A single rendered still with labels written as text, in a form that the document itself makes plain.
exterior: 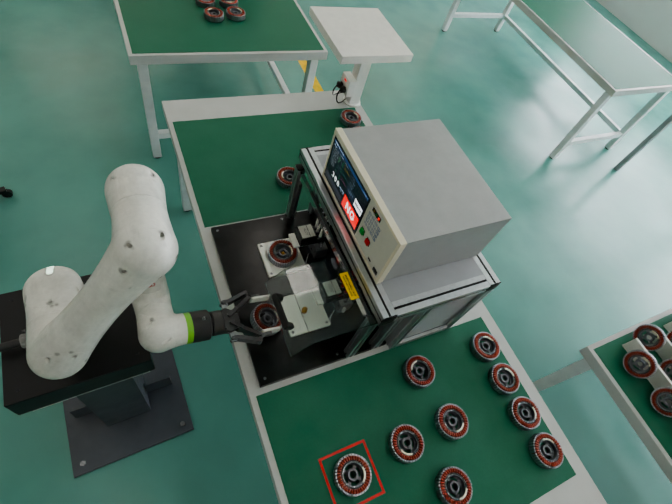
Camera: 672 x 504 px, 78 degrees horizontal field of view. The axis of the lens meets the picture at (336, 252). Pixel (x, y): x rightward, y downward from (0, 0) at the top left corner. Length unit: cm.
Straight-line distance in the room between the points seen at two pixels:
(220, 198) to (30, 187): 145
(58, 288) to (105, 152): 192
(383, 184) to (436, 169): 20
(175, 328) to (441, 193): 84
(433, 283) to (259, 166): 100
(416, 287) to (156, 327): 75
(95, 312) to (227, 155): 112
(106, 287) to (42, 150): 227
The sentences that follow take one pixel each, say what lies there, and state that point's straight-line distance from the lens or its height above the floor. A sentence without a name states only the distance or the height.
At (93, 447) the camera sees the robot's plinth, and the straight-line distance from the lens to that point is 220.
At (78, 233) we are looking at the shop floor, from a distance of 270.
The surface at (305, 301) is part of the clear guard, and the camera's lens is 119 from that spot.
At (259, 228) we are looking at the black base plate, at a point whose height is 77.
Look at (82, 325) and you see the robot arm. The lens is 105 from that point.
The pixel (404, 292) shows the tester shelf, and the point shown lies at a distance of 124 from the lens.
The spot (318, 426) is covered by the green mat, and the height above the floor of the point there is 75.
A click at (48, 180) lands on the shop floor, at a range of 299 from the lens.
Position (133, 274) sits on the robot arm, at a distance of 89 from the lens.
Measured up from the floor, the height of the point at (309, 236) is 92.
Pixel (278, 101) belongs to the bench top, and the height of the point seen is 75.
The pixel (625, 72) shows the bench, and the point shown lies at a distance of 428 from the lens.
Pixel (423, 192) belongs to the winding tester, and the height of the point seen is 132.
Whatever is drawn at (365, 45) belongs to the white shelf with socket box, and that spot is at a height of 121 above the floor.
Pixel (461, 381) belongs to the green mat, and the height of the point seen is 75.
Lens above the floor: 212
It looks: 54 degrees down
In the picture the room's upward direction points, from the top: 23 degrees clockwise
